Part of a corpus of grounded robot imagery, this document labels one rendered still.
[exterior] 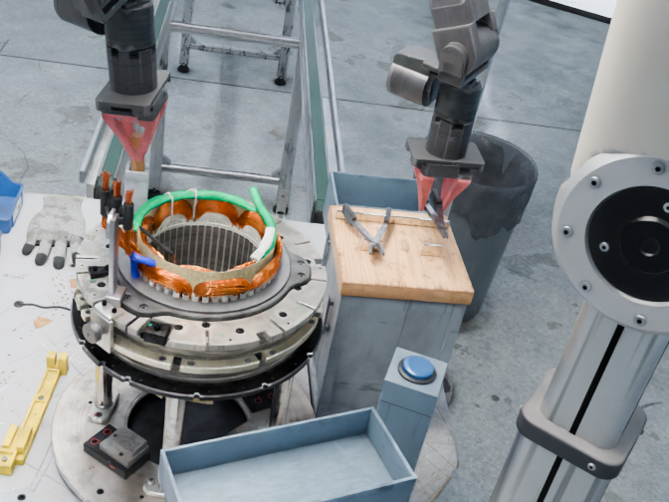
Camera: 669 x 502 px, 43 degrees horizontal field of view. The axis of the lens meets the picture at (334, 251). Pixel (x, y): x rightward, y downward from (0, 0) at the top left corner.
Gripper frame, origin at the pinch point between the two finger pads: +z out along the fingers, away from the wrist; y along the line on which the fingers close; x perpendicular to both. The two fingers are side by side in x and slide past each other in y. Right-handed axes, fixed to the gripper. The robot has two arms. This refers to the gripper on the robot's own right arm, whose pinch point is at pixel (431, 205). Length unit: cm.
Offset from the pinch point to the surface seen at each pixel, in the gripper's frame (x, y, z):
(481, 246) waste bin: -111, -56, 80
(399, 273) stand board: 8.1, 4.9, 6.7
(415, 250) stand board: 2.0, 1.4, 6.7
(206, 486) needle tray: 43, 31, 10
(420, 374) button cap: 26.4, 4.9, 8.9
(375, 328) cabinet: 10.7, 7.3, 14.8
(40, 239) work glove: -32, 62, 32
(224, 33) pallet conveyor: -176, 27, 44
